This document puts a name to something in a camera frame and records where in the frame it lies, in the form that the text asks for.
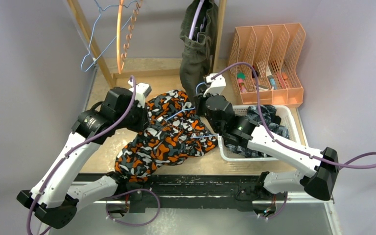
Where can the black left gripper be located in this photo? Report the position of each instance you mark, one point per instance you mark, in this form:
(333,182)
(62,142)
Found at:
(144,122)

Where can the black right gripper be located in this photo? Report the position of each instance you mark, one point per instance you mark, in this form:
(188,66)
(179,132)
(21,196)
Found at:
(200,100)

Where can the orange camouflage shorts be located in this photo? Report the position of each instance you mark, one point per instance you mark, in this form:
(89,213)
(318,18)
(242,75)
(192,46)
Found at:
(162,143)

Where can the dark leaf-print shorts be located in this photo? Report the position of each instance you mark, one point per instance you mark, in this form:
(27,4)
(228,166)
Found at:
(273,122)

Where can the orange plastic hanger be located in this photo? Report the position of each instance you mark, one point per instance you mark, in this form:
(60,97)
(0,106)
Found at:
(123,47)

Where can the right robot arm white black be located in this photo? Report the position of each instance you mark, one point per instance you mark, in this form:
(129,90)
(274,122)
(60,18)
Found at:
(315,170)

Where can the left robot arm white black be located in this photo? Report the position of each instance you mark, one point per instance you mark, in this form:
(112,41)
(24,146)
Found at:
(54,200)

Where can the olive green shorts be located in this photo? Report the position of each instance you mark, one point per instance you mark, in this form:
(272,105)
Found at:
(197,52)

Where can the purple plastic hanger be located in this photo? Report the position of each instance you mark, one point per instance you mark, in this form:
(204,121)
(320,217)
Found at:
(195,19)

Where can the white plastic basket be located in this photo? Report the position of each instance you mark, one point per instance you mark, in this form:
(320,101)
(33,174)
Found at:
(287,120)

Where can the wooden clothes rack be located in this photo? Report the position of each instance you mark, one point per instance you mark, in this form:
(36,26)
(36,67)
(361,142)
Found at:
(111,78)

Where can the items in file organizer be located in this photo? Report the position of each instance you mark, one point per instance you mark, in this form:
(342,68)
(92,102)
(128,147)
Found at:
(241,78)

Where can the orange plastic file organizer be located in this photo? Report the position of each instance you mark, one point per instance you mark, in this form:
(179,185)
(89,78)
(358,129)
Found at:
(277,46)

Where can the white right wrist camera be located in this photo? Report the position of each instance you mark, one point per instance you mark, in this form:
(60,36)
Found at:
(215,86)

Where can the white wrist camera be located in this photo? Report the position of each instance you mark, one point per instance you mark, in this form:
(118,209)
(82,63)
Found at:
(215,86)
(141,91)

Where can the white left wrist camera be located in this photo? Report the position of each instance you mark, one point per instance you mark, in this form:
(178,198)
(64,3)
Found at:
(141,91)

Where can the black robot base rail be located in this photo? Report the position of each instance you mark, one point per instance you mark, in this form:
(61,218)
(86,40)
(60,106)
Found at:
(243,193)

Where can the aluminium frame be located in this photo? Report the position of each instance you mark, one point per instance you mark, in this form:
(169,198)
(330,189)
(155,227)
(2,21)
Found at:
(299,197)

